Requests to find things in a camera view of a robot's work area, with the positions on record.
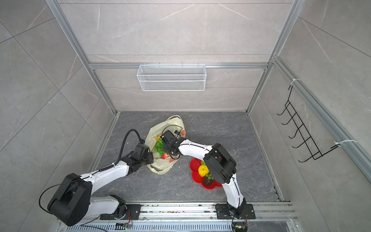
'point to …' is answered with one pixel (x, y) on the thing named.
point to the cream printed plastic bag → (162, 166)
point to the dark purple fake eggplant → (206, 181)
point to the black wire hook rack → (307, 139)
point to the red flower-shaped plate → (194, 164)
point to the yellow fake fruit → (203, 170)
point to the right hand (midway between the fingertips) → (165, 147)
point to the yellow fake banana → (158, 137)
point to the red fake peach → (165, 155)
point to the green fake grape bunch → (159, 146)
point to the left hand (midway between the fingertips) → (151, 152)
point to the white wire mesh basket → (169, 78)
